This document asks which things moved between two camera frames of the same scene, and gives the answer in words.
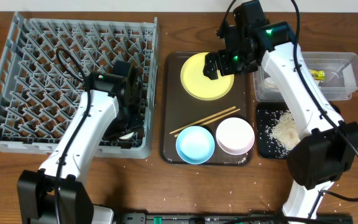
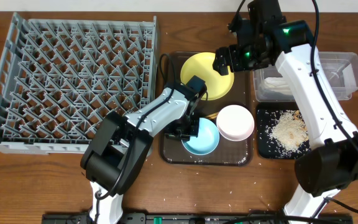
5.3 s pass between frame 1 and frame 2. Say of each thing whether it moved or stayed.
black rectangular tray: stayed
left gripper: moved
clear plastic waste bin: stayed
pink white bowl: moved
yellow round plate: stayed
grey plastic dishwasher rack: stayed
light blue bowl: moved
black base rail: stayed
